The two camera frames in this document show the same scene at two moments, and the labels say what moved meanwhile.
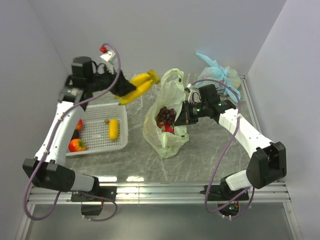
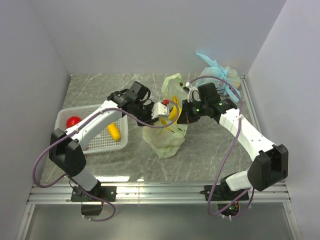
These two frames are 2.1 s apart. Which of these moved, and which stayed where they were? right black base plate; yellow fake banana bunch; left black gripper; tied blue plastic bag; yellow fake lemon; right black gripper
Moved: left black gripper; yellow fake banana bunch
Stayed: right black base plate; right black gripper; yellow fake lemon; tied blue plastic bag
